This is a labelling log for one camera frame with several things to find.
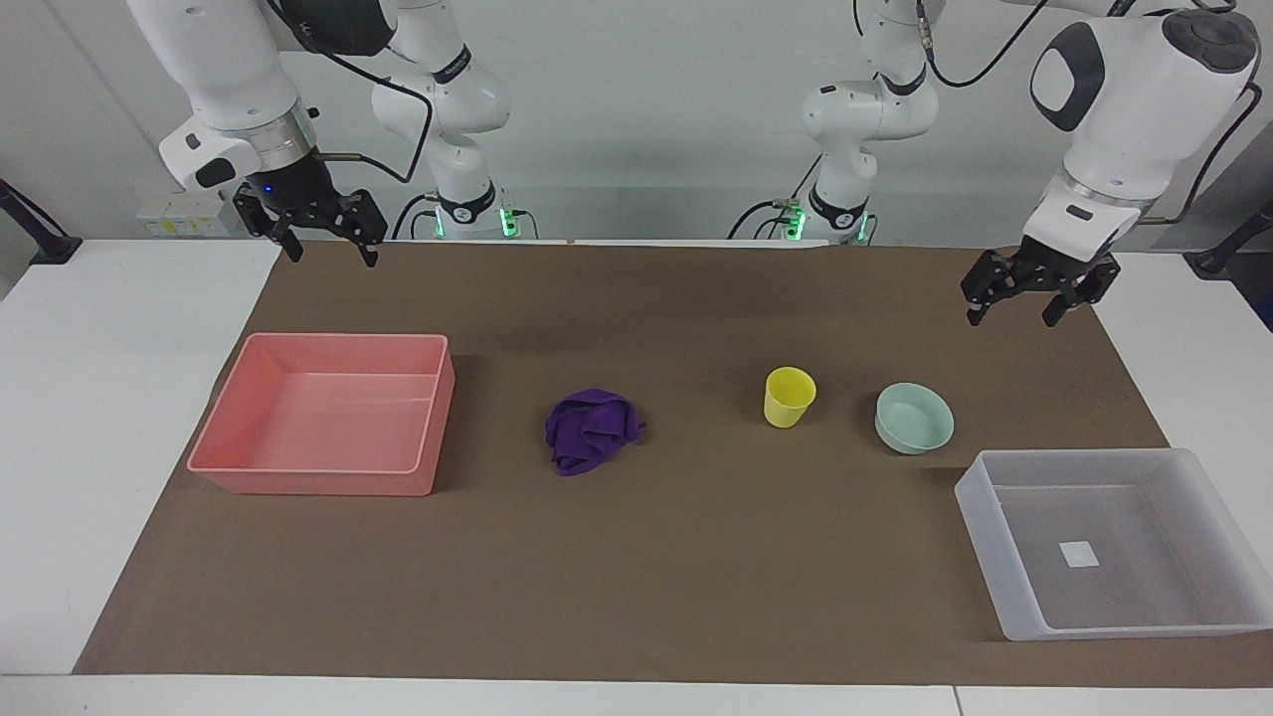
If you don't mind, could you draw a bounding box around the purple crumpled cloth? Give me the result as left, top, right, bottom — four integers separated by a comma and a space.
544, 388, 647, 477

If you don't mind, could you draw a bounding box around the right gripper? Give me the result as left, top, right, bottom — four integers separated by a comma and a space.
233, 156, 388, 269

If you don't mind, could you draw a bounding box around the pink plastic bin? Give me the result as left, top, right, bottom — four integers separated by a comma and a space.
187, 332, 456, 497

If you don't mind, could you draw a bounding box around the black stand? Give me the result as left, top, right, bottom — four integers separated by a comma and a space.
0, 178, 83, 267
1186, 197, 1273, 278

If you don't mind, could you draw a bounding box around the yellow plastic cup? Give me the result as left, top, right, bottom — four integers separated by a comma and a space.
763, 366, 818, 430

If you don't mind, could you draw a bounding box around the light green bowl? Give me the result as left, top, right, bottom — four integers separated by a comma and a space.
874, 382, 956, 456

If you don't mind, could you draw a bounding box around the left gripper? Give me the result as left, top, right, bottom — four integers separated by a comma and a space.
960, 231, 1123, 328

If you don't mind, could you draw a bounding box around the translucent white plastic bin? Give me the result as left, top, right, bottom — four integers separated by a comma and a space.
954, 447, 1273, 642

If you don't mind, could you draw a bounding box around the black cable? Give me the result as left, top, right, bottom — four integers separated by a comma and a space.
726, 152, 826, 242
913, 0, 1051, 90
1140, 84, 1263, 227
267, 0, 436, 186
391, 192, 441, 242

